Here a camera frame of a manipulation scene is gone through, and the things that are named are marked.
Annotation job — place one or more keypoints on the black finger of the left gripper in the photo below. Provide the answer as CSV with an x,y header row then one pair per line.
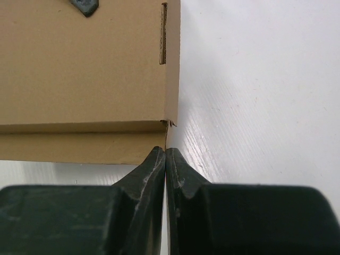
x,y
86,7

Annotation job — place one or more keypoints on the brown cardboard box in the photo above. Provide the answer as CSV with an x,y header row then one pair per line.
x,y
96,90

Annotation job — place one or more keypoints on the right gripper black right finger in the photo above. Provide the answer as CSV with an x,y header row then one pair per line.
x,y
215,218

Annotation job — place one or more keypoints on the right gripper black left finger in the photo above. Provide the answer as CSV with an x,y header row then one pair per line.
x,y
124,218

